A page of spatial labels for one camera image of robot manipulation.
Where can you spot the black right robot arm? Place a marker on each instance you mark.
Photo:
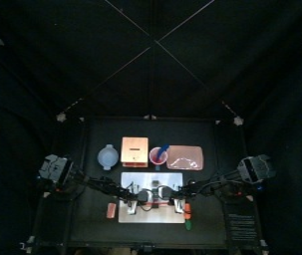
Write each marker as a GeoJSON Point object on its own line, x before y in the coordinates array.
{"type": "Point", "coordinates": [222, 181]}

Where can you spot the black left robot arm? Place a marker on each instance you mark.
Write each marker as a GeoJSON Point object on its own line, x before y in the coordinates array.
{"type": "Point", "coordinates": [84, 179]}

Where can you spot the orange toy carrot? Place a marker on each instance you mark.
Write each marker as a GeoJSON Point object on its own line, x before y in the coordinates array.
{"type": "Point", "coordinates": [187, 214]}

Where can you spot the black printed label sheet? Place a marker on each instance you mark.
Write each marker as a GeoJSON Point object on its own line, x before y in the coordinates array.
{"type": "Point", "coordinates": [240, 225]}

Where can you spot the silver metal cutting board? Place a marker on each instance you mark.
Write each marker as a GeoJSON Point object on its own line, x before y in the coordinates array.
{"type": "Point", "coordinates": [149, 215]}

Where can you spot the white frame clamp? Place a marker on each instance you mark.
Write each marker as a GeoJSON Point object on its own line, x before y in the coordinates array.
{"type": "Point", "coordinates": [60, 117]}
{"type": "Point", "coordinates": [238, 121]}
{"type": "Point", "coordinates": [148, 117]}

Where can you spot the salmon sushi toy piece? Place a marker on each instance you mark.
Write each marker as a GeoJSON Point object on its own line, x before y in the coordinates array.
{"type": "Point", "coordinates": [111, 210]}

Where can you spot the white corner bracket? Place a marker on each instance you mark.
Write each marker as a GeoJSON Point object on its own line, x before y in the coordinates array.
{"type": "Point", "coordinates": [25, 246]}

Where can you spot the blue toy knife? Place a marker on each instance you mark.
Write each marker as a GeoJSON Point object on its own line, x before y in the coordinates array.
{"type": "Point", "coordinates": [161, 150]}

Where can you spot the light blue plastic bowl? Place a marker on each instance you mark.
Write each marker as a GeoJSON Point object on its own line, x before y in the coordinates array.
{"type": "Point", "coordinates": [107, 157]}

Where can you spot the pink square plate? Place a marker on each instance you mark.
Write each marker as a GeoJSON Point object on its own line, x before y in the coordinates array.
{"type": "Point", "coordinates": [184, 158]}

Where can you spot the pink plastic cup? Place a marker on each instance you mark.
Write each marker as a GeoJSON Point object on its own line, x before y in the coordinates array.
{"type": "Point", "coordinates": [157, 157]}

